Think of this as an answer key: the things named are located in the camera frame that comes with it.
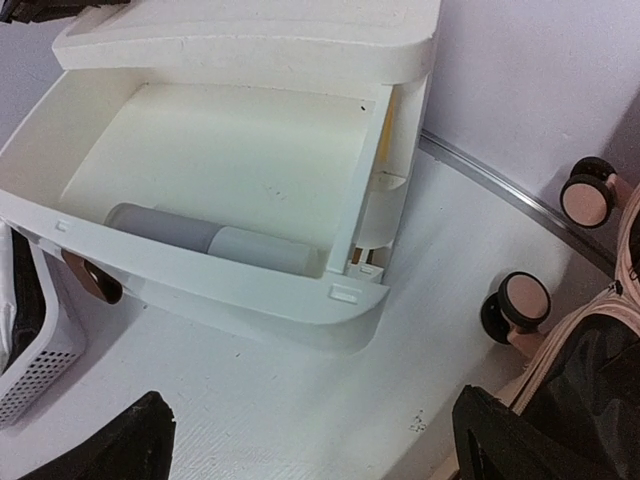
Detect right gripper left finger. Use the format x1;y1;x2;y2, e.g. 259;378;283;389
23;391;176;480

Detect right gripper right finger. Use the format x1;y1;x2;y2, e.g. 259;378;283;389
453;384;630;479

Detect pink hard-shell suitcase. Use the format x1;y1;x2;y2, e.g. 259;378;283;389
480;157;639;479

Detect white perforated plastic basket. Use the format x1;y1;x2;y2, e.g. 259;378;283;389
1;235;86;429

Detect white plastic drawer unit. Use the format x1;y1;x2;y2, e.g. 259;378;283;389
1;1;441;354

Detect black jeans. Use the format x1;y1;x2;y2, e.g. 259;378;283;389
2;230;46;373

